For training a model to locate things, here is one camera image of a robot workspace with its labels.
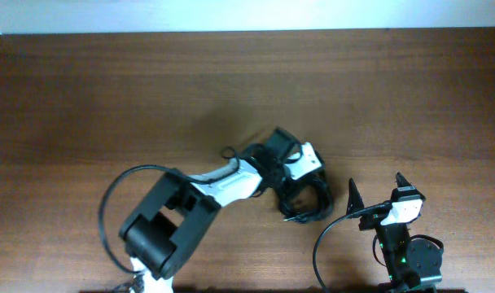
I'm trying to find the right camera cable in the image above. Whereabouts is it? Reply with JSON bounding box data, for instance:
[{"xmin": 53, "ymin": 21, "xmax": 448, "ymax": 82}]
[{"xmin": 312, "ymin": 201, "xmax": 393, "ymax": 293}]

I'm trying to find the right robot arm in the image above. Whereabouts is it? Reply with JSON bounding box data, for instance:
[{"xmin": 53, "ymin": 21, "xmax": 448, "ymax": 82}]
[{"xmin": 346, "ymin": 173, "xmax": 444, "ymax": 292}]

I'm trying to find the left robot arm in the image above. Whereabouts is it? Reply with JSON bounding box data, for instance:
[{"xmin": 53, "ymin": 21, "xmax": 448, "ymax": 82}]
[{"xmin": 118, "ymin": 129, "xmax": 317, "ymax": 292}]

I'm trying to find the thick black HDMI cable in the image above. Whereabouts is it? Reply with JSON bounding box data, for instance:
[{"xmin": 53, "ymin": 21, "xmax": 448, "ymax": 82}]
[{"xmin": 276, "ymin": 170, "xmax": 335, "ymax": 224}]

